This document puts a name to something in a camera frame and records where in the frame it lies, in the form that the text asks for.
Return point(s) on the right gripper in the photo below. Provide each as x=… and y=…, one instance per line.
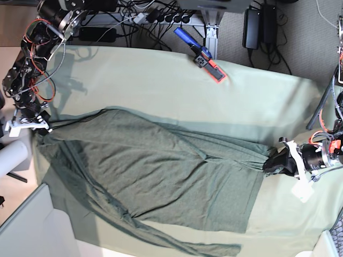
x=40, y=124

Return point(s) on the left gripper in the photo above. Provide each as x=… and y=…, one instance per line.
x=290, y=162

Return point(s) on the green T-shirt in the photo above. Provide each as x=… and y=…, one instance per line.
x=128, y=171

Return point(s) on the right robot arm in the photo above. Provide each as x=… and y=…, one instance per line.
x=56, y=22

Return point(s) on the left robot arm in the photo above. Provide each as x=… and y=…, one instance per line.
x=324, y=147

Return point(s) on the white paper roll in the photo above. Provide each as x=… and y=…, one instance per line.
x=11, y=156

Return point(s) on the light green table cloth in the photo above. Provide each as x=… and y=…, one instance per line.
x=252, y=105

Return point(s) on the black power brick left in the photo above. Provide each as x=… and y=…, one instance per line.
x=97, y=34

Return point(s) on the white foam board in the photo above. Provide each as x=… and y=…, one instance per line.
x=36, y=228

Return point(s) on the blue orange clamp at centre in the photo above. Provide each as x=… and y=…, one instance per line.
x=203, y=57

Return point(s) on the black power adapter pair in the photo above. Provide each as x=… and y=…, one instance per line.
x=260, y=26

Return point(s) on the white power strip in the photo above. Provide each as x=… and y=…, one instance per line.
x=186, y=19

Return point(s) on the aluminium frame post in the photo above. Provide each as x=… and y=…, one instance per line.
x=212, y=19

